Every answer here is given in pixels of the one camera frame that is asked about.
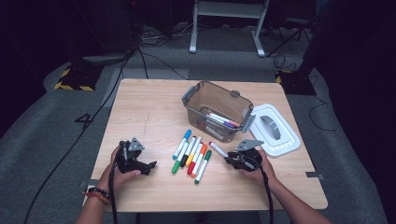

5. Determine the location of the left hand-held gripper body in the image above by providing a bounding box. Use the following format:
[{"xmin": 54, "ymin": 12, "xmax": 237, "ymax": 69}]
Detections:
[{"xmin": 117, "ymin": 136, "xmax": 146, "ymax": 174}]

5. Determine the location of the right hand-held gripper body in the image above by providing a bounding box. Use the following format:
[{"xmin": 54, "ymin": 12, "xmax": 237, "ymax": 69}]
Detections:
[{"xmin": 235, "ymin": 138, "xmax": 265, "ymax": 172}]

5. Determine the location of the brown red cap marker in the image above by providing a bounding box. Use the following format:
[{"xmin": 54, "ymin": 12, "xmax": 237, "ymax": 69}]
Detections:
[{"xmin": 208, "ymin": 141, "xmax": 230, "ymax": 158}]

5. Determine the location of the dark green cap marker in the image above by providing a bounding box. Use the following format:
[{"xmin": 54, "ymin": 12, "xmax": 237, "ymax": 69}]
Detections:
[{"xmin": 194, "ymin": 149, "xmax": 213, "ymax": 185}]

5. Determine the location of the bright green cap marker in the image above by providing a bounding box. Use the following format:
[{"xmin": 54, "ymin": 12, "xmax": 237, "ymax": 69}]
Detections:
[{"xmin": 171, "ymin": 141, "xmax": 191, "ymax": 175}]

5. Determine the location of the purple cap marker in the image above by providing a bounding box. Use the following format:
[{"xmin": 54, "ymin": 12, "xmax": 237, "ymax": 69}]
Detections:
[{"xmin": 206, "ymin": 115, "xmax": 238, "ymax": 130}]

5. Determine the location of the orange cap marker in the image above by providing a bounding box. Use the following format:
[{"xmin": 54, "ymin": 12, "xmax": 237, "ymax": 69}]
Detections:
[{"xmin": 191, "ymin": 143, "xmax": 208, "ymax": 178}]

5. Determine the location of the pink cap marker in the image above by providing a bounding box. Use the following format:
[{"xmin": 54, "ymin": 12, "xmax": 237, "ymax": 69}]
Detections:
[{"xmin": 208, "ymin": 112, "xmax": 241, "ymax": 127}]

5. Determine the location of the black cap marker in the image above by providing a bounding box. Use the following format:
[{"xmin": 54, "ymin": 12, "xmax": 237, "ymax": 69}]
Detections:
[{"xmin": 179, "ymin": 135, "xmax": 197, "ymax": 168}]

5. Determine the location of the white storage box lid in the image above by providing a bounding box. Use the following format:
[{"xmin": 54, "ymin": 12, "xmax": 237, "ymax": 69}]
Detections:
[{"xmin": 250, "ymin": 103, "xmax": 302, "ymax": 159}]

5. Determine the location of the yellow cap marker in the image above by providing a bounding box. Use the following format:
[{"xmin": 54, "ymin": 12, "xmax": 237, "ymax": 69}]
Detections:
[{"xmin": 185, "ymin": 135, "xmax": 203, "ymax": 167}]

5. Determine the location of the translucent grey storage box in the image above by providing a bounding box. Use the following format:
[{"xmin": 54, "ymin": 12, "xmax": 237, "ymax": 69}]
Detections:
[{"xmin": 181, "ymin": 79, "xmax": 257, "ymax": 144}]

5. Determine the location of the person's right hand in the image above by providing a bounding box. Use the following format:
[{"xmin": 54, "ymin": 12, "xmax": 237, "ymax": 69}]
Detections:
[{"xmin": 239, "ymin": 149, "xmax": 278, "ymax": 189}]

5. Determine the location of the person's left hand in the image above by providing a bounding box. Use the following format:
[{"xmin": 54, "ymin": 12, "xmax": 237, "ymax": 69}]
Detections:
[{"xmin": 98, "ymin": 146, "xmax": 143, "ymax": 193}]

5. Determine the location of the grey tape strip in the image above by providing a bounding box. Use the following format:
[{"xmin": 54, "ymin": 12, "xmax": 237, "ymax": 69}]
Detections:
[
  {"xmin": 305, "ymin": 171, "xmax": 325, "ymax": 181},
  {"xmin": 79, "ymin": 179, "xmax": 102, "ymax": 189}
]

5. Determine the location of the person's dark clothing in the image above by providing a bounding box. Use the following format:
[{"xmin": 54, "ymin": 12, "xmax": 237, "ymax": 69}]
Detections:
[{"xmin": 135, "ymin": 211, "xmax": 262, "ymax": 224}]

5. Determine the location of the black tripod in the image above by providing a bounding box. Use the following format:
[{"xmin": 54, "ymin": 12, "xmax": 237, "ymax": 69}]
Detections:
[{"xmin": 266, "ymin": 18, "xmax": 312, "ymax": 59}]

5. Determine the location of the left hand-held gripper black cable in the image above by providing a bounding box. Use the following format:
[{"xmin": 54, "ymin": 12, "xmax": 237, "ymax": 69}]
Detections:
[{"xmin": 108, "ymin": 155, "xmax": 120, "ymax": 224}]

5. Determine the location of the hand-held gripper black cable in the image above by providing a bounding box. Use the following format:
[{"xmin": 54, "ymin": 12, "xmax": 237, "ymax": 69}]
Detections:
[
  {"xmin": 260, "ymin": 167, "xmax": 276, "ymax": 224},
  {"xmin": 108, "ymin": 155, "xmax": 120, "ymax": 224}
]

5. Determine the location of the dark bead bracelet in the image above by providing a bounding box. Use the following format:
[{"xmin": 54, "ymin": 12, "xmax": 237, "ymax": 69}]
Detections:
[{"xmin": 88, "ymin": 186, "xmax": 111, "ymax": 200}]

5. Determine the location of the right hand-held gripper black cable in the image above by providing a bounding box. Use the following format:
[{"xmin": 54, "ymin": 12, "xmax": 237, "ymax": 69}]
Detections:
[{"xmin": 260, "ymin": 167, "xmax": 276, "ymax": 224}]

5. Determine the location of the red bead bracelet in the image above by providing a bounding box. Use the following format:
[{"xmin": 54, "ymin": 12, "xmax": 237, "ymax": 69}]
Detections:
[{"xmin": 83, "ymin": 191, "xmax": 110, "ymax": 205}]

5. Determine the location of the long black floor cable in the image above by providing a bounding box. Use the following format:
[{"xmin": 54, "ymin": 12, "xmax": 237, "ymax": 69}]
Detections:
[{"xmin": 22, "ymin": 46, "xmax": 149, "ymax": 224}]

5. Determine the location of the looped black floor cable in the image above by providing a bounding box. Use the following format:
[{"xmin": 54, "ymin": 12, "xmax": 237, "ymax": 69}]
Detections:
[{"xmin": 308, "ymin": 92, "xmax": 339, "ymax": 133}]

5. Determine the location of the yellow striped black base plate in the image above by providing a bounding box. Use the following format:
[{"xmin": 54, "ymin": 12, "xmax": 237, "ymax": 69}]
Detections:
[
  {"xmin": 53, "ymin": 63, "xmax": 105, "ymax": 92},
  {"xmin": 275, "ymin": 69, "xmax": 318, "ymax": 96}
]

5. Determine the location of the thin black floor cable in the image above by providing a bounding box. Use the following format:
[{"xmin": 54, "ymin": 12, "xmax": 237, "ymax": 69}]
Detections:
[{"xmin": 136, "ymin": 46, "xmax": 189, "ymax": 81}]

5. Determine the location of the tangle of floor cables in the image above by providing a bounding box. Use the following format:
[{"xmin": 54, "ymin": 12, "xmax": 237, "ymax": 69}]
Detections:
[{"xmin": 138, "ymin": 24, "xmax": 194, "ymax": 48}]

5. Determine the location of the white metal table frame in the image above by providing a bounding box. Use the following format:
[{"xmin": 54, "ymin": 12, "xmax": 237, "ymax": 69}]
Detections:
[{"xmin": 189, "ymin": 0, "xmax": 271, "ymax": 58}]

